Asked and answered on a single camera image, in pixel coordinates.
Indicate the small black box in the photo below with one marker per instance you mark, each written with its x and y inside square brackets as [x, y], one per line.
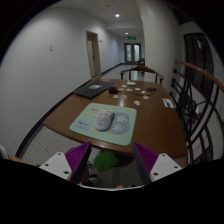
[113, 90]

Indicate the pale green printed mouse pad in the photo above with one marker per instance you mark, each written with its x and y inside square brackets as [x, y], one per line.
[123, 128]

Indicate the white paper sheet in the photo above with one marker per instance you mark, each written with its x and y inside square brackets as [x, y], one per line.
[165, 101]

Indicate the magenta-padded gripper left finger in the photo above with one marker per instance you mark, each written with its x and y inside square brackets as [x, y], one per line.
[68, 163]

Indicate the person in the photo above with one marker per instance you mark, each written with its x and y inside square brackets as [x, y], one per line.
[3, 152]

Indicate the glazed double door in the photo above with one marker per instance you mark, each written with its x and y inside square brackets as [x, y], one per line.
[132, 53]

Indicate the black railing with wooden handrail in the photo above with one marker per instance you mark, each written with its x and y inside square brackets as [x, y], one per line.
[196, 70]

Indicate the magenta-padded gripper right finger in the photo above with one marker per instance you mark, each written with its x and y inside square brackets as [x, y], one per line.
[156, 165]

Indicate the wooden armchair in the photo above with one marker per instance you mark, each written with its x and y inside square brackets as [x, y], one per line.
[141, 69]

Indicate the black closed laptop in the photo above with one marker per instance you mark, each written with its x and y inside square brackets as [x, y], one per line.
[91, 90]

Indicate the dark framed window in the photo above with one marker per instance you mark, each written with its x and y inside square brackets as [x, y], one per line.
[198, 60]

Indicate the black pen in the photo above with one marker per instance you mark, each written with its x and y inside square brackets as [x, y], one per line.
[170, 104]

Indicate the white perforated computer mouse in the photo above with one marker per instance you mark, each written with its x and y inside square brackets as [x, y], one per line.
[104, 120]

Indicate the white wall switch plate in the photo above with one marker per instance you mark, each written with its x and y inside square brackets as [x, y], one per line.
[51, 48]

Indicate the green exit sign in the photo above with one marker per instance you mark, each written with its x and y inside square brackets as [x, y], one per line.
[131, 37]

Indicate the white single door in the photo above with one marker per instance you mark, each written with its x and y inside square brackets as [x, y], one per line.
[94, 55]

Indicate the green bag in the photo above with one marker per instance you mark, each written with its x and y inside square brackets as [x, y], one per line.
[106, 161]

